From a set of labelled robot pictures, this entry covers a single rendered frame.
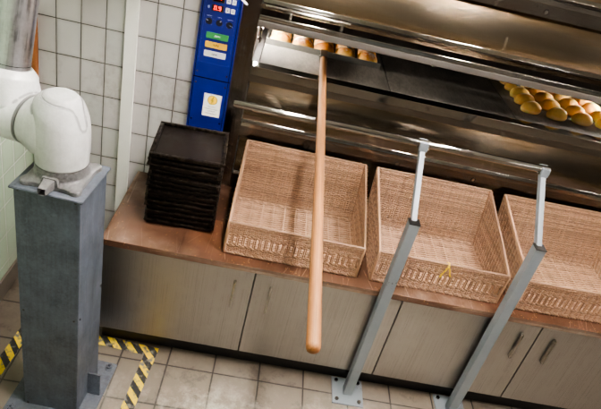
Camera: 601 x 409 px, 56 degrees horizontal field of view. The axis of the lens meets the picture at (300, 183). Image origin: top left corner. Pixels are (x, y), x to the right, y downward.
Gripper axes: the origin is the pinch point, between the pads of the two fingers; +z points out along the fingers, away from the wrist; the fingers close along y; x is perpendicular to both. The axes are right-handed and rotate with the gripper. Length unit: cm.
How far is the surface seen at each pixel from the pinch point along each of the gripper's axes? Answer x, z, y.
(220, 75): -15.6, 15.5, 35.0
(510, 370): 54, 179, 40
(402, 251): 53, 92, 31
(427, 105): 3, 85, -17
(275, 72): -12.4, 31.1, 18.3
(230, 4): -10.7, -1.6, 11.1
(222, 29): -12.9, 3.1, 20.7
